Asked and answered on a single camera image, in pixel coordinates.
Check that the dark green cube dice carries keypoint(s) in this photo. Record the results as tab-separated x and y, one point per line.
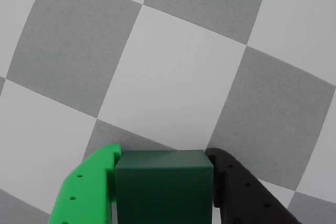
162	190

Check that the grey white checkered mat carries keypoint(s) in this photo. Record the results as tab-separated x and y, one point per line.
168	58

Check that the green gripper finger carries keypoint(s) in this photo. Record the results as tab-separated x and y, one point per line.
84	190

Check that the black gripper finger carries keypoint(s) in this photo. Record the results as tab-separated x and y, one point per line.
244	200

